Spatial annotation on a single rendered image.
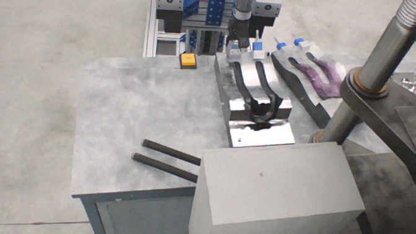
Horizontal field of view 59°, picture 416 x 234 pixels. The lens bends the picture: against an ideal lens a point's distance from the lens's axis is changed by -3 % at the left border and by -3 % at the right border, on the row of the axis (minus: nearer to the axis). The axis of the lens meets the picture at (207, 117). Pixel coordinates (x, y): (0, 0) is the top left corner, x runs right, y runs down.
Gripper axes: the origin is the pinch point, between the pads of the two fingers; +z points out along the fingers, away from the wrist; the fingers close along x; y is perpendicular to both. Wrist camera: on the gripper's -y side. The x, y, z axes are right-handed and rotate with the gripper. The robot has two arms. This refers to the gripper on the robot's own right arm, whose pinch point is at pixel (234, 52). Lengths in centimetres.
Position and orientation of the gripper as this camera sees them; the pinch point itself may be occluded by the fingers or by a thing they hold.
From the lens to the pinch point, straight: 177.3
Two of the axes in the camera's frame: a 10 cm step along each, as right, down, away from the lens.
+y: -1.3, -8.0, 5.8
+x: -9.9, 0.4, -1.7
